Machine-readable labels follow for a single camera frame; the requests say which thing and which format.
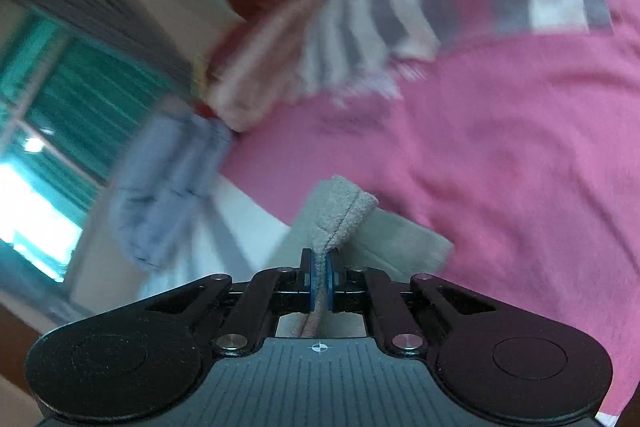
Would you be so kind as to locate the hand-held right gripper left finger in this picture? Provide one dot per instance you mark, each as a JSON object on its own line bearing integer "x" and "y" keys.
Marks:
{"x": 314, "y": 279}

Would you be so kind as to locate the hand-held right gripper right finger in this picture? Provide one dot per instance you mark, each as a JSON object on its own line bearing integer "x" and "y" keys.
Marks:
{"x": 330, "y": 279}

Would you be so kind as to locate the grey pants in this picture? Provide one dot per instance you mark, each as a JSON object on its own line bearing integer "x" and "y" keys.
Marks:
{"x": 345, "y": 202}

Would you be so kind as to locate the blue folded duvet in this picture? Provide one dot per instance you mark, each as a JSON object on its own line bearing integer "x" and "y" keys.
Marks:
{"x": 165, "y": 187}

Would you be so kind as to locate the striped pink bed sheet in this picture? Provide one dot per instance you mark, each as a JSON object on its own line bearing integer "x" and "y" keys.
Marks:
{"x": 500, "y": 157}

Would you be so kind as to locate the pink folded blanket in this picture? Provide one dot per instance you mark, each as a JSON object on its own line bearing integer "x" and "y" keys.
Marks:
{"x": 250, "y": 72}

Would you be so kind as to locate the window with green glass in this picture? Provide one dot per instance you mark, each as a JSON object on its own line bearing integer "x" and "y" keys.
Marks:
{"x": 60, "y": 107}

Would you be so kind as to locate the grey curtain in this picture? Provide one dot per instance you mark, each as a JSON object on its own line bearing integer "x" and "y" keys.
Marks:
{"x": 90, "y": 2}

